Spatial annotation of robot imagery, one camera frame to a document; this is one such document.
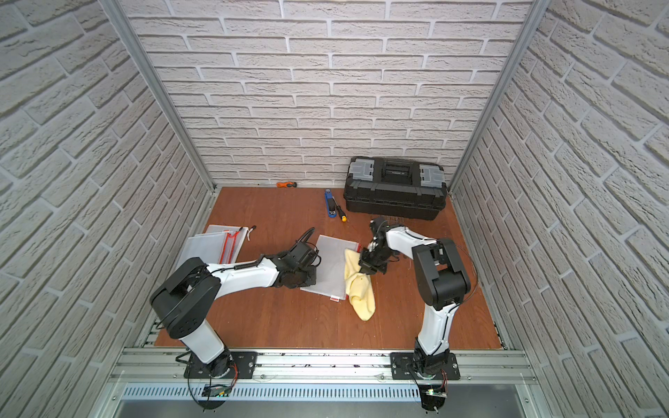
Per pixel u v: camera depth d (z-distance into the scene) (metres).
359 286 0.84
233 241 1.00
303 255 0.73
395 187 0.98
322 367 0.76
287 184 1.22
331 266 0.93
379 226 0.81
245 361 0.75
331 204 1.10
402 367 0.74
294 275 0.73
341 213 1.09
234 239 1.00
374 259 0.83
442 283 0.50
